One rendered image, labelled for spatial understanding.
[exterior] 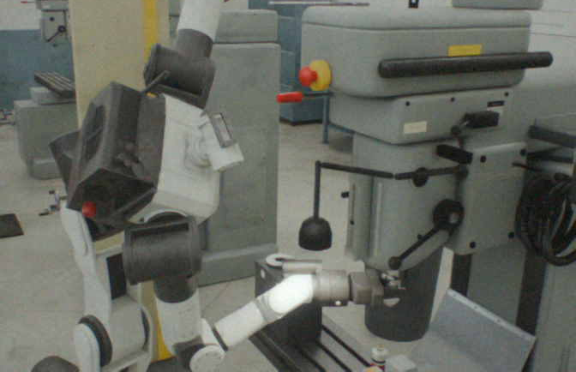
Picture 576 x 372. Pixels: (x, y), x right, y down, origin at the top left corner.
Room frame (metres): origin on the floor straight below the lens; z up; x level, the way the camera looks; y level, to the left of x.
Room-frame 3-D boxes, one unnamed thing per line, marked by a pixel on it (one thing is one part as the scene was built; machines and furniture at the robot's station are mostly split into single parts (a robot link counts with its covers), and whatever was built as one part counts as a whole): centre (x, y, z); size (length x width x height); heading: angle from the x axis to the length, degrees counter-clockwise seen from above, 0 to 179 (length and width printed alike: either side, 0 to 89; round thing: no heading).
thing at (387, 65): (1.25, -0.36, 1.79); 0.45 x 0.04 x 0.04; 121
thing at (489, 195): (1.46, -0.42, 1.47); 0.24 x 0.19 x 0.26; 31
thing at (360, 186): (1.30, -0.16, 1.45); 0.04 x 0.04 x 0.21; 31
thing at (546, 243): (1.33, -0.59, 1.45); 0.18 x 0.16 x 0.21; 121
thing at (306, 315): (1.72, -0.01, 1.02); 0.22 x 0.12 x 0.20; 29
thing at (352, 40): (1.37, -0.27, 1.81); 0.47 x 0.26 x 0.16; 121
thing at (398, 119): (1.38, -0.29, 1.68); 0.34 x 0.24 x 0.10; 121
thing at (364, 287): (1.35, -0.16, 1.24); 0.13 x 0.12 x 0.10; 6
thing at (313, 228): (1.23, -0.06, 1.43); 0.07 x 0.07 x 0.06
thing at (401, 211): (1.36, -0.26, 1.47); 0.21 x 0.19 x 0.32; 31
